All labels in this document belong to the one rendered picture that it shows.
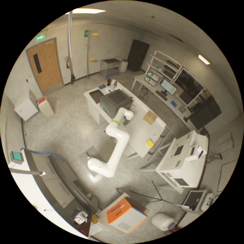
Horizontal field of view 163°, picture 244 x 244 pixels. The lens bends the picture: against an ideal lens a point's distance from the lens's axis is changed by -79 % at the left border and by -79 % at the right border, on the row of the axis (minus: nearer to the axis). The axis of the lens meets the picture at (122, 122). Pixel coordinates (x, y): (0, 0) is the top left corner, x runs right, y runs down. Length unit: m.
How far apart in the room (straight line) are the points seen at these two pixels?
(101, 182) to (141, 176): 1.05
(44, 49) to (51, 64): 0.69
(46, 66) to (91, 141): 3.04
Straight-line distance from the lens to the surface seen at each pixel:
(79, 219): 1.20
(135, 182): 2.43
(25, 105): 3.43
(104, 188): 2.31
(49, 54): 3.54
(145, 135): 1.62
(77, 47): 3.74
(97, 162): 0.84
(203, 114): 2.94
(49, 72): 3.72
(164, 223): 2.78
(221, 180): 4.31
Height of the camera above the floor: 2.23
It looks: 57 degrees down
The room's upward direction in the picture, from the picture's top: 23 degrees clockwise
